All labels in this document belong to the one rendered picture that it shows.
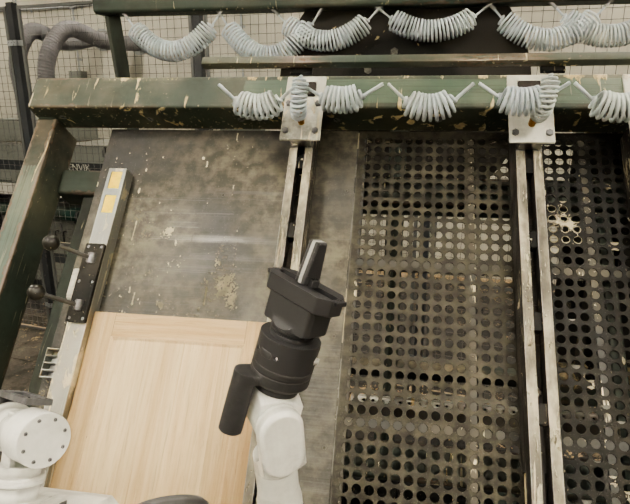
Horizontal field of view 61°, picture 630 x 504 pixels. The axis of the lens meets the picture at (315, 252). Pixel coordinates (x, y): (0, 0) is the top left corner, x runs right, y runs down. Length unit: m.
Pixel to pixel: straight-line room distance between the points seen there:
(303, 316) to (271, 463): 0.21
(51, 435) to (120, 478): 0.55
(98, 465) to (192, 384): 0.26
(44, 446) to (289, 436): 0.31
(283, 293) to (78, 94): 1.06
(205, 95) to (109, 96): 0.27
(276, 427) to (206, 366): 0.53
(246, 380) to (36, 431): 0.26
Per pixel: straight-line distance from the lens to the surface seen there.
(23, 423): 0.77
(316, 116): 1.36
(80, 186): 1.66
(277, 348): 0.73
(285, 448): 0.79
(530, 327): 1.20
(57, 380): 1.38
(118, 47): 2.06
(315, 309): 0.70
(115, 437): 1.32
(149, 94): 1.55
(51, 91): 1.70
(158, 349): 1.31
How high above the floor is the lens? 1.83
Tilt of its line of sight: 16 degrees down
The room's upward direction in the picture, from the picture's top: straight up
